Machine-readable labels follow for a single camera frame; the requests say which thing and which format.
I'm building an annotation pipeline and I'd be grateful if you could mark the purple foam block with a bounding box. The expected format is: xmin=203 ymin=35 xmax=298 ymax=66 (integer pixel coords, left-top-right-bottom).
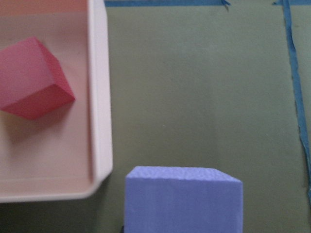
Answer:
xmin=124 ymin=166 xmax=243 ymax=233

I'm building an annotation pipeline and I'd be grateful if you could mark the pink plastic bin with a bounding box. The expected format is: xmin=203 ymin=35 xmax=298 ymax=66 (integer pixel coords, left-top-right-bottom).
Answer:
xmin=0 ymin=0 xmax=113 ymax=203

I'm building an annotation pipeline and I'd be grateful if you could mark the red foam block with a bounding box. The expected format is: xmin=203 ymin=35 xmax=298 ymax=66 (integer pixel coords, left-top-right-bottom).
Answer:
xmin=0 ymin=37 xmax=75 ymax=119

